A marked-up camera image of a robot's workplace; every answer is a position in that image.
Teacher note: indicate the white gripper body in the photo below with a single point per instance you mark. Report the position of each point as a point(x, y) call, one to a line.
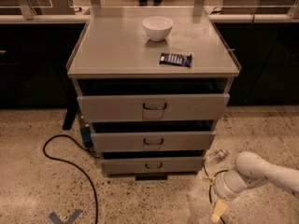
point(221, 188)

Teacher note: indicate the grey drawer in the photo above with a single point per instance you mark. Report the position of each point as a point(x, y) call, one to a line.
point(153, 107)
point(160, 141)
point(152, 165)

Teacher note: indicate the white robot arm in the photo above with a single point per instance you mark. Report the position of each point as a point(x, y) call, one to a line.
point(249, 172)

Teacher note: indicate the grey drawer cabinet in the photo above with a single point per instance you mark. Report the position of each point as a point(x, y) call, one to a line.
point(116, 57)

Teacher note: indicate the dark blue snack packet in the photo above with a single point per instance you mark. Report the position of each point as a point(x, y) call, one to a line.
point(176, 59)

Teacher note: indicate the blue power adapter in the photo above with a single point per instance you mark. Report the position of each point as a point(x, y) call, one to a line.
point(86, 137)

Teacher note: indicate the dark counter on right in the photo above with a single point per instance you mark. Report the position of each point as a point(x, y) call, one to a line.
point(267, 48)

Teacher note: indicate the dark counter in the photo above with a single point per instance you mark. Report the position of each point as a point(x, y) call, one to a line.
point(33, 62)
point(267, 48)

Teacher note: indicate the blue tape cross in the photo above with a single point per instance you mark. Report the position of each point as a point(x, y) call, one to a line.
point(55, 219)

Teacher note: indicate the white bowl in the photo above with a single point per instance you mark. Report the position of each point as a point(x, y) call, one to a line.
point(157, 28)

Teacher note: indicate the dark counter on left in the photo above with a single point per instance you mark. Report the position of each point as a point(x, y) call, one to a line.
point(33, 62)

